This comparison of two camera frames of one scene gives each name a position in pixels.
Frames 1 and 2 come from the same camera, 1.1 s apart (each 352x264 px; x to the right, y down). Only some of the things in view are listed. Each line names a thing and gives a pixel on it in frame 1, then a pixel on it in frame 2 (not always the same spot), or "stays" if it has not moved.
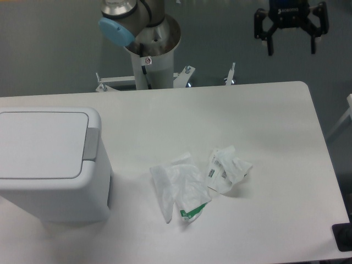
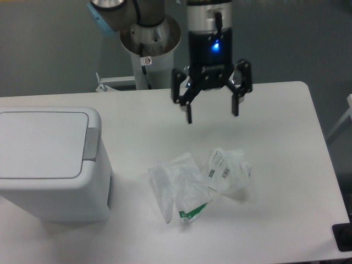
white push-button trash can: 54,164 stays
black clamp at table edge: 342,235 stays
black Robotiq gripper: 289,14 to 210,58
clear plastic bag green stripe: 181,182 stays
